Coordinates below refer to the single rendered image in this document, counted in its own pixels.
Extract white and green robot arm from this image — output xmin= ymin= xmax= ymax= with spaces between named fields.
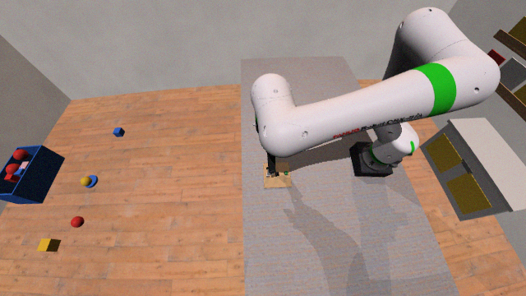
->
xmin=251 ymin=7 xmax=501 ymax=171

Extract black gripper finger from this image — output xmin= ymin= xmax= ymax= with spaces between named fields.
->
xmin=266 ymin=152 xmax=276 ymax=175

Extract peach square mat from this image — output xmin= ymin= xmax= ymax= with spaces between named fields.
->
xmin=263 ymin=162 xmax=292 ymax=188

